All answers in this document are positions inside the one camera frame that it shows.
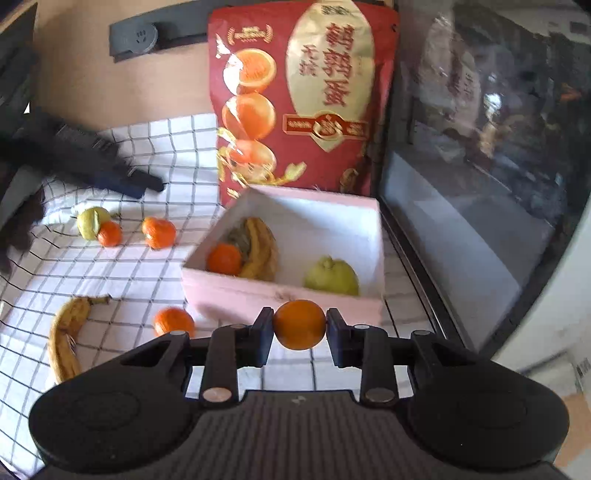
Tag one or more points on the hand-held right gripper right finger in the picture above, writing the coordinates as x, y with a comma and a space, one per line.
334, 339

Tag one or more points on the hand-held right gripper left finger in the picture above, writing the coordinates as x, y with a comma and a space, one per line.
265, 337

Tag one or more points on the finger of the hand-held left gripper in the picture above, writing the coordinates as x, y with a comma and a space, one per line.
134, 183

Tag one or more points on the orange tangerine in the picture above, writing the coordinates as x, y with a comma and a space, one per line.
224, 260
300, 325
110, 234
159, 233
173, 321

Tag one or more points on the pink cardboard box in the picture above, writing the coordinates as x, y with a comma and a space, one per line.
286, 297

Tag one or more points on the yellow-green pear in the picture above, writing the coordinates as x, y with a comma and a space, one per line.
87, 221

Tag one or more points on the green apple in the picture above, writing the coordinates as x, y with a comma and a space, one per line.
330, 279

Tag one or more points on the yellow banana bunch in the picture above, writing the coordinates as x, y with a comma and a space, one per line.
258, 254

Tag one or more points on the brown-spotted banana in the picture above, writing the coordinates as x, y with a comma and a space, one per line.
64, 341

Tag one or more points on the person's left hand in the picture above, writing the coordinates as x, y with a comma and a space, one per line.
21, 221

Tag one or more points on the white black-checked tablecloth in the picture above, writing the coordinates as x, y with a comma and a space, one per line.
115, 277

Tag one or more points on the dark monitor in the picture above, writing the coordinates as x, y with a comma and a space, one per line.
16, 55

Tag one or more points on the red snack bag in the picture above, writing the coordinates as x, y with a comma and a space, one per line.
300, 115

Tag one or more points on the glass-sided computer case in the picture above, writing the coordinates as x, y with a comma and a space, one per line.
485, 138

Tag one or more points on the black wall socket strip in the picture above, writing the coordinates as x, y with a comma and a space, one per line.
138, 34

